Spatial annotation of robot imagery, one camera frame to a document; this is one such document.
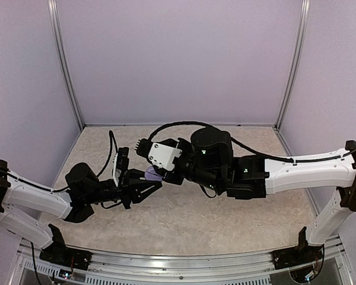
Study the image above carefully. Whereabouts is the right aluminium frame post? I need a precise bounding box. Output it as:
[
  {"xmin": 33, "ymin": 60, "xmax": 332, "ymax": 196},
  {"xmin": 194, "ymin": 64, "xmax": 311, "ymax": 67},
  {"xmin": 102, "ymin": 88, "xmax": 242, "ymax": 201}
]
[{"xmin": 275, "ymin": 0, "xmax": 311, "ymax": 132}]

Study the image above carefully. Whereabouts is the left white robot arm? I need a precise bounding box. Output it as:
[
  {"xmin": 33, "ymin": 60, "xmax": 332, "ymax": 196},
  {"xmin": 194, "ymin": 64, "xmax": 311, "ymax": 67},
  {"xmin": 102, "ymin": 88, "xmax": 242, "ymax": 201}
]
[{"xmin": 0, "ymin": 160, "xmax": 162, "ymax": 264}]

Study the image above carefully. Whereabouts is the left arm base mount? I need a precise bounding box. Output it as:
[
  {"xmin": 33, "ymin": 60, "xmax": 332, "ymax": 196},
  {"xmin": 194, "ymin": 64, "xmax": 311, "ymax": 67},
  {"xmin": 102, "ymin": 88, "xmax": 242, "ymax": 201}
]
[{"xmin": 39, "ymin": 224, "xmax": 92, "ymax": 271}]

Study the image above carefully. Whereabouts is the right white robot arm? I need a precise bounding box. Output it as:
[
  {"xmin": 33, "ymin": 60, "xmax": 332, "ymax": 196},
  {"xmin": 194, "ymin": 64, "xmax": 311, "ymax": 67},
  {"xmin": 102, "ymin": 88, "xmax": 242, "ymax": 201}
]
[{"xmin": 151, "ymin": 126, "xmax": 356, "ymax": 264}]

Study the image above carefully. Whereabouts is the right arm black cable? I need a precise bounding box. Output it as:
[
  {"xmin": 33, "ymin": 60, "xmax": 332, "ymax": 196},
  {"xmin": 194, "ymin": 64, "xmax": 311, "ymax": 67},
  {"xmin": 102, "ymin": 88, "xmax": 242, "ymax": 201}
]
[{"xmin": 147, "ymin": 121, "xmax": 356, "ymax": 164}]

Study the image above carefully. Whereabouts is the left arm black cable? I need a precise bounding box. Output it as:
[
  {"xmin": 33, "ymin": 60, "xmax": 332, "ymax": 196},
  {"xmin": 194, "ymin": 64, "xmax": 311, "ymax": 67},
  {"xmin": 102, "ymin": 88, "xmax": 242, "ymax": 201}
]
[{"xmin": 96, "ymin": 130, "xmax": 118, "ymax": 179}]

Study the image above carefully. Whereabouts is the purple round earbud case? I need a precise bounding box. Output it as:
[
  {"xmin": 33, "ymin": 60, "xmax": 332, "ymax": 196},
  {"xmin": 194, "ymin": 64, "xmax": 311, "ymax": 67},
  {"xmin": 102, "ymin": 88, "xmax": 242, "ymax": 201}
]
[{"xmin": 144, "ymin": 166, "xmax": 163, "ymax": 182}]

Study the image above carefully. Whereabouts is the front aluminium rail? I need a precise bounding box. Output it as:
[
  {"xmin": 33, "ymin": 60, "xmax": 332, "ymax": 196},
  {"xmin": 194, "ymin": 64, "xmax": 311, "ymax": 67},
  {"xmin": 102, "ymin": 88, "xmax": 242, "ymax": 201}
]
[{"xmin": 8, "ymin": 233, "xmax": 352, "ymax": 285}]

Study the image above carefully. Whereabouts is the left aluminium frame post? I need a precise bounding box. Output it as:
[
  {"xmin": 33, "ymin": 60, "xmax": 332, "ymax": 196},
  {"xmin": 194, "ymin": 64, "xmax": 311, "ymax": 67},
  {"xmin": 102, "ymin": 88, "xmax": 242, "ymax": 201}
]
[{"xmin": 47, "ymin": 0, "xmax": 85, "ymax": 132}]

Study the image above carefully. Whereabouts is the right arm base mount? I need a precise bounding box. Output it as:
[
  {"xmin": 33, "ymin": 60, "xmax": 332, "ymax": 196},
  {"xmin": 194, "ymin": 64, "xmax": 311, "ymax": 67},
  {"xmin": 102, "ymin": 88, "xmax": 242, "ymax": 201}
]
[{"xmin": 271, "ymin": 227, "xmax": 324, "ymax": 270}]

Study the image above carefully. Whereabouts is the aluminium frame post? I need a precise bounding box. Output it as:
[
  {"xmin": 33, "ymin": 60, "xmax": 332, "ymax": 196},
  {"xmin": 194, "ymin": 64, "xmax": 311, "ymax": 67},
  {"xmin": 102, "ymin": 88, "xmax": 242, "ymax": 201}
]
[
  {"xmin": 47, "ymin": 0, "xmax": 85, "ymax": 132},
  {"xmin": 275, "ymin": 0, "xmax": 311, "ymax": 132}
]

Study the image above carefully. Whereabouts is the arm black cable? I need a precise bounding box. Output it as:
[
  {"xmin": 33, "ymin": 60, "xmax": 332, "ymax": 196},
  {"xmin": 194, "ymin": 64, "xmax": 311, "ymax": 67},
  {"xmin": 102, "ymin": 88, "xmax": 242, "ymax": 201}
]
[
  {"xmin": 96, "ymin": 130, "xmax": 118, "ymax": 179},
  {"xmin": 147, "ymin": 121, "xmax": 356, "ymax": 164}
]

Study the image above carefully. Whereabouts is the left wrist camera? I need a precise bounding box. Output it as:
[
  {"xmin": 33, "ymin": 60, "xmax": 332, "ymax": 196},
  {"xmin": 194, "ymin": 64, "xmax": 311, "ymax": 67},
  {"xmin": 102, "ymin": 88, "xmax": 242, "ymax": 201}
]
[{"xmin": 112, "ymin": 147, "xmax": 129, "ymax": 187}]

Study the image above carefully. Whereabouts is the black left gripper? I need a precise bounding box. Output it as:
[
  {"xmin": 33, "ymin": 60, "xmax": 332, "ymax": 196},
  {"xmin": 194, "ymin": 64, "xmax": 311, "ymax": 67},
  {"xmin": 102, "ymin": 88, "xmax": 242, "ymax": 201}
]
[{"xmin": 85, "ymin": 167, "xmax": 161, "ymax": 208}]

